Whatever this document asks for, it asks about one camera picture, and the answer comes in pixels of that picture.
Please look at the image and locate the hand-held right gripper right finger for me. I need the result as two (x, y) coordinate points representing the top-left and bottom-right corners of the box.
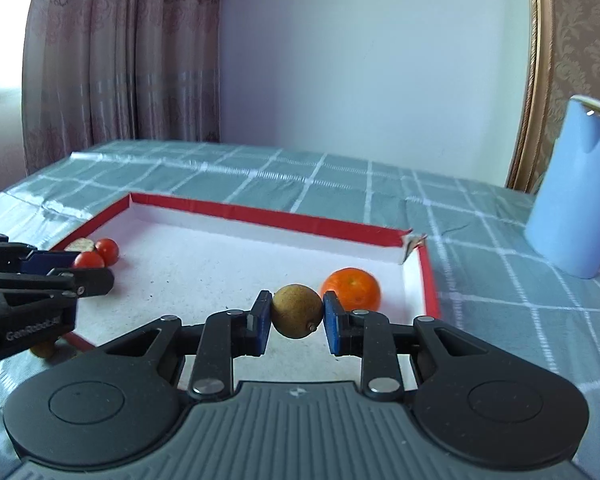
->
(322, 291), (497, 404)

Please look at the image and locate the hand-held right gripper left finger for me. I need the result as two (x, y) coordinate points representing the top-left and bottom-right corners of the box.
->
(100, 289), (274, 402)

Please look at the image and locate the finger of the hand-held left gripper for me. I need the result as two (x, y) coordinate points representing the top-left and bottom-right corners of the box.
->
(0, 232), (81, 276)
(0, 267), (115, 307)

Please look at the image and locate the brown longan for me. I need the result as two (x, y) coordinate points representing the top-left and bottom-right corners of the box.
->
(271, 284), (325, 340)

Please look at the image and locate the red cherry tomato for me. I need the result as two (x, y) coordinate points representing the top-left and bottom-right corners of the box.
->
(73, 251), (106, 270)
(95, 238), (119, 267)

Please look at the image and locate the orange tangerine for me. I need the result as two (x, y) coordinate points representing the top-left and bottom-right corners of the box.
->
(320, 267), (382, 312)

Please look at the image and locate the red cardboard box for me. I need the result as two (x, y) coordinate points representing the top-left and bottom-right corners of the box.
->
(50, 191), (440, 391)

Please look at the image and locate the small olive brown fruit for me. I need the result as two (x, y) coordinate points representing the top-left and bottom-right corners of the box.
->
(30, 339), (59, 359)

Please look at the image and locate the green checked tablecloth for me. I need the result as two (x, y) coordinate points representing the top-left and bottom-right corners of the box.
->
(0, 140), (600, 480)

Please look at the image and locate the pink patterned curtain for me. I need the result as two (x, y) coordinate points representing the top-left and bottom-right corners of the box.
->
(0, 0), (224, 206)

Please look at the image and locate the light blue kettle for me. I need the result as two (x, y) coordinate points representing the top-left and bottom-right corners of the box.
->
(525, 94), (600, 279)

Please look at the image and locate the gold framed wall panel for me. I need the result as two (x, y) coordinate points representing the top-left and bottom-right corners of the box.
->
(505, 0), (600, 196)

